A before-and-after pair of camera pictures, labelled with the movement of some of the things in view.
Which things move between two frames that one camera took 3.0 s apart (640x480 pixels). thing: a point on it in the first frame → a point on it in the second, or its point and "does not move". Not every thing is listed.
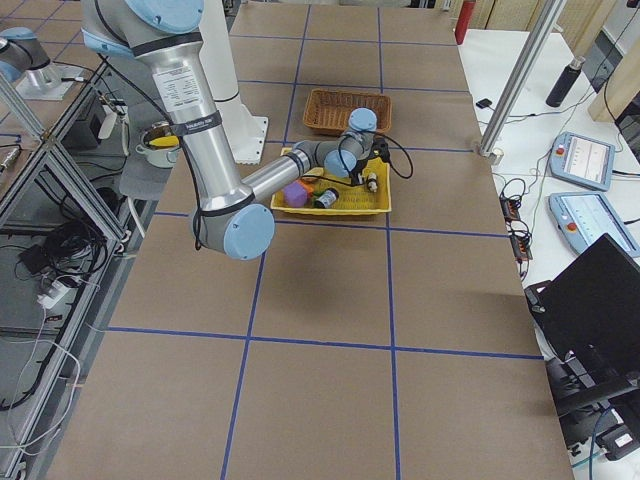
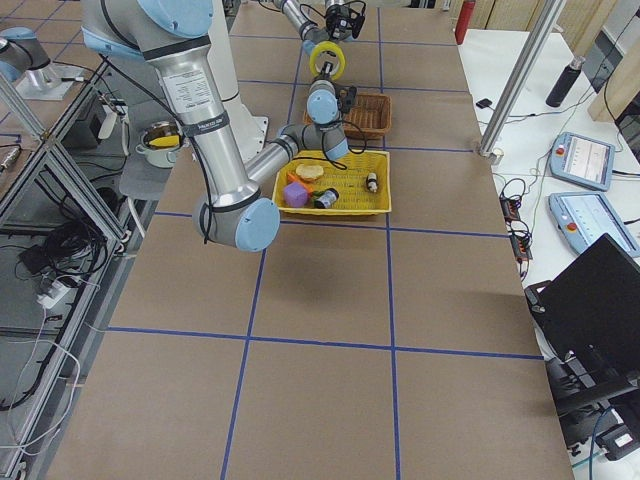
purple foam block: [295, 195] does not move
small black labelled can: [327, 199] does not move
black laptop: [588, 318] does not move
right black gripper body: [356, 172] → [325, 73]
